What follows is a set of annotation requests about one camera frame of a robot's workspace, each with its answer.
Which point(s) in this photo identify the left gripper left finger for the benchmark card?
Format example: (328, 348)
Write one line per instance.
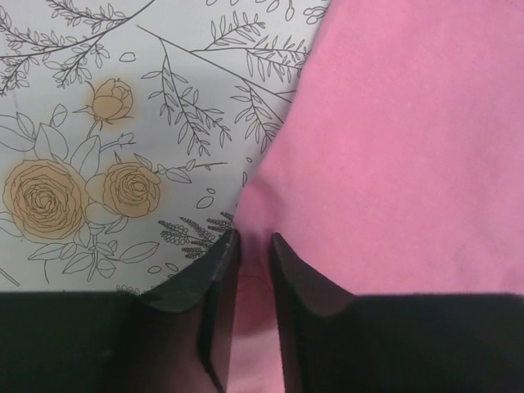
(175, 337)

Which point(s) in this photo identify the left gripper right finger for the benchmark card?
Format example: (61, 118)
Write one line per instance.
(334, 341)

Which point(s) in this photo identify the pink t-shirt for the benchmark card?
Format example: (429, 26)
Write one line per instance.
(399, 167)

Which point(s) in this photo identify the floral patterned table mat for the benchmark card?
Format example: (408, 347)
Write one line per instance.
(129, 128)

